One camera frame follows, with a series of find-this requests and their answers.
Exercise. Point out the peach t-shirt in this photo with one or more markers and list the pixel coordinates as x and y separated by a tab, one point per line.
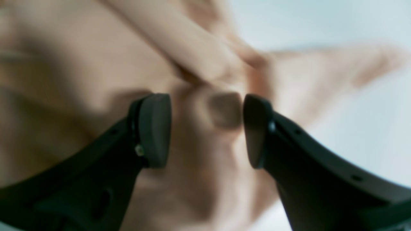
71	68

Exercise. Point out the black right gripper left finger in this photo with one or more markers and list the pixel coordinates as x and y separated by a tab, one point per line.
91	190

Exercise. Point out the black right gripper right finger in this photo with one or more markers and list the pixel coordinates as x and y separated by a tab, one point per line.
319	190

